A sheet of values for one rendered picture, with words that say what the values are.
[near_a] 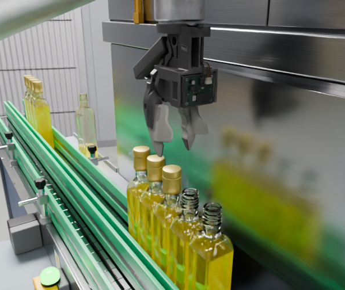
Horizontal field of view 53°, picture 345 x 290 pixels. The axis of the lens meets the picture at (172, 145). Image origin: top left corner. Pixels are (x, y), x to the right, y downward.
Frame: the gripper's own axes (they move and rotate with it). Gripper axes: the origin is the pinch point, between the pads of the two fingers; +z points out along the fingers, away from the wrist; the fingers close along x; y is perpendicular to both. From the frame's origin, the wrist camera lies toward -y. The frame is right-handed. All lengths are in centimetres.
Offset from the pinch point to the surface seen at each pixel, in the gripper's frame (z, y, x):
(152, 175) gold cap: 7.5, -4.7, -1.3
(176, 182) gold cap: 6.6, 1.6, -0.1
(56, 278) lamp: 36.6, -21.6, -18.3
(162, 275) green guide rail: 24.2, 3.0, -4.2
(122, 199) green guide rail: 25.9, -29.4, 3.0
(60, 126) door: 92, -311, 61
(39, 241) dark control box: 43, -48, -17
